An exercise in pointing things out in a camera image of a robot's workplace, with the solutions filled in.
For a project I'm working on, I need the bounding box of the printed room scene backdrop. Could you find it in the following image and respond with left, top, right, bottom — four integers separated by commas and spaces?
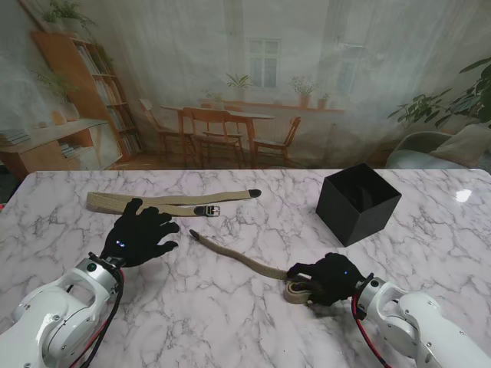
0, 0, 491, 172

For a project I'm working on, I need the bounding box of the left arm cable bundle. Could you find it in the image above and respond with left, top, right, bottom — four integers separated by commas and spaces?
74, 268, 126, 368

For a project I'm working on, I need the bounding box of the beige woven belt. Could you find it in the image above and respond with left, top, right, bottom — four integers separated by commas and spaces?
85, 188, 262, 218
189, 228, 319, 306

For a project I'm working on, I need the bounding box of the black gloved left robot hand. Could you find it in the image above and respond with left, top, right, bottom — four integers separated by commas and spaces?
100, 198, 181, 268

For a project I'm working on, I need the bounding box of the black storage box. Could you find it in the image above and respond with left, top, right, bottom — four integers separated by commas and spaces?
315, 163, 403, 247

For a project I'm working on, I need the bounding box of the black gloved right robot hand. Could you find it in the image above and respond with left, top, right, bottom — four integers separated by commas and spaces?
286, 252, 374, 307

